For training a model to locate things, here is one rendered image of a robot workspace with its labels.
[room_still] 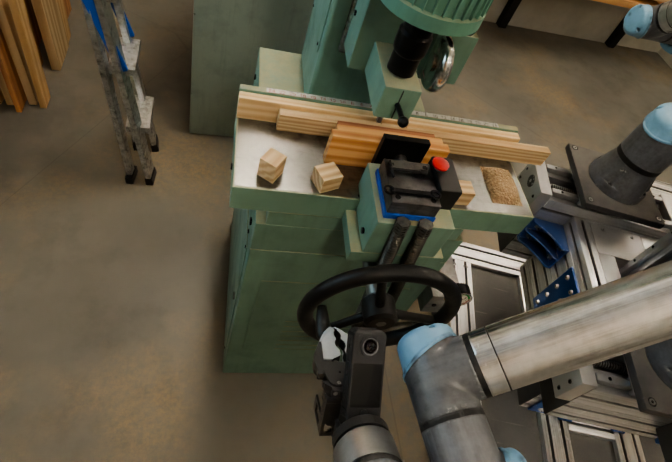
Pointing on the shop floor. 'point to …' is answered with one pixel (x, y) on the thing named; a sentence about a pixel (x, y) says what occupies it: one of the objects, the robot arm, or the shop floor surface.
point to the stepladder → (125, 61)
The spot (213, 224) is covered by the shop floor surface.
